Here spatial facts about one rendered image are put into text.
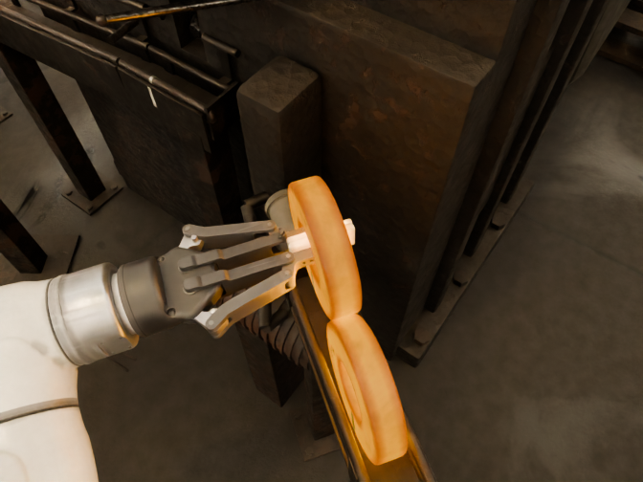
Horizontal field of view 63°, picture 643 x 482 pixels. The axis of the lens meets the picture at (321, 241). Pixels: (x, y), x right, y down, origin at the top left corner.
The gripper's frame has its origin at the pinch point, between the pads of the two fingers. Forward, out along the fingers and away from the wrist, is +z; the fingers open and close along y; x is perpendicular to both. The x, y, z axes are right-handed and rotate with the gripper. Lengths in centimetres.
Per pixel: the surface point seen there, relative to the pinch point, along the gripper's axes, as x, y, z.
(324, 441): -80, 2, -4
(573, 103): -87, -76, 115
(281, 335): -30.5, -4.5, -6.6
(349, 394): -12.3, 12.7, -1.7
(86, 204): -78, -86, -49
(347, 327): -3.0, 8.8, -0.4
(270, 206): -12.7, -15.9, -2.7
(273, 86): -1.1, -25.9, 2.1
